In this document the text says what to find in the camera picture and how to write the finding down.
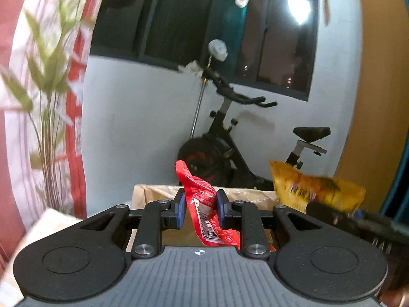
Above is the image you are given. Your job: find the black exercise bike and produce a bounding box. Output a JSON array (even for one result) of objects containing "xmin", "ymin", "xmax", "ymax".
[{"xmin": 177, "ymin": 69, "xmax": 332, "ymax": 191}]

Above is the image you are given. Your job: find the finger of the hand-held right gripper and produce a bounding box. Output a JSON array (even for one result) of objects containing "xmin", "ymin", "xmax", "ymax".
[{"xmin": 306, "ymin": 200, "xmax": 363, "ymax": 231}]

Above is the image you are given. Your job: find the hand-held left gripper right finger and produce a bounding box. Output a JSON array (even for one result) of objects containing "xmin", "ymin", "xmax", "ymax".
[{"xmin": 217, "ymin": 189, "xmax": 324, "ymax": 259}]

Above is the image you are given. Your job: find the wooden door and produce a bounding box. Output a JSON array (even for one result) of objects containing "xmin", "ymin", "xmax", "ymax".
[{"xmin": 335, "ymin": 0, "xmax": 409, "ymax": 212}]

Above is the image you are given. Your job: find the printed red white curtain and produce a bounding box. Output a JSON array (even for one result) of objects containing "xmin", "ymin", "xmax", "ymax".
[{"xmin": 0, "ymin": 0, "xmax": 111, "ymax": 272}]

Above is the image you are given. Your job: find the white crumpled plastic wrap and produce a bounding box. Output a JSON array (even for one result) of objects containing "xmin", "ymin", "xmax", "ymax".
[{"xmin": 178, "ymin": 38, "xmax": 229, "ymax": 78}]

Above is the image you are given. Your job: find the yellow snack packet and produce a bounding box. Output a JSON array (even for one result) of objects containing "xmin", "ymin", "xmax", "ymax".
[{"xmin": 269, "ymin": 160, "xmax": 367, "ymax": 215}]

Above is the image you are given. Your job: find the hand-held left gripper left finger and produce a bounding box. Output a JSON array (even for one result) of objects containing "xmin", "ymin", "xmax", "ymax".
[{"xmin": 80, "ymin": 189, "xmax": 187, "ymax": 259}]

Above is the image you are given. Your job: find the metal pole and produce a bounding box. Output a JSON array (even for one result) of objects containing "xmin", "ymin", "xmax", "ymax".
[{"xmin": 191, "ymin": 77, "xmax": 208, "ymax": 139}]

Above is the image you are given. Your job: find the dark window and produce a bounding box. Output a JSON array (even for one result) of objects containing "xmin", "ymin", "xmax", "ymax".
[{"xmin": 90, "ymin": 0, "xmax": 321, "ymax": 102}]

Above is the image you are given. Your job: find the red snack packet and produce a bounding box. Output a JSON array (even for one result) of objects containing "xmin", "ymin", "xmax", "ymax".
[{"xmin": 175, "ymin": 160, "xmax": 240, "ymax": 250}]

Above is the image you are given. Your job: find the taped cardboard box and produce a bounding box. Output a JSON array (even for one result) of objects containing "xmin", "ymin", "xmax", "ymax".
[{"xmin": 132, "ymin": 184, "xmax": 279, "ymax": 254}]

